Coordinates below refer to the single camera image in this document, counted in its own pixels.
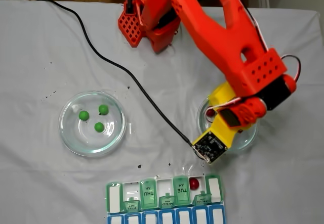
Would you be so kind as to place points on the red round candy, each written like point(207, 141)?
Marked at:
point(194, 183)
point(210, 112)

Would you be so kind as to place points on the glass bowl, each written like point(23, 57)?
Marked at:
point(202, 125)
point(76, 143)

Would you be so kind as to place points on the yellow camera mount with board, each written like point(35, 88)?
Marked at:
point(210, 145)

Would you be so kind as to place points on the green blue weekly pill organizer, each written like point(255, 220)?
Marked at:
point(146, 193)

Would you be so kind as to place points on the white tablecloth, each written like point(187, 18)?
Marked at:
point(38, 57)

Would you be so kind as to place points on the green round candy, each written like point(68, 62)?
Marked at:
point(103, 109)
point(83, 115)
point(99, 127)

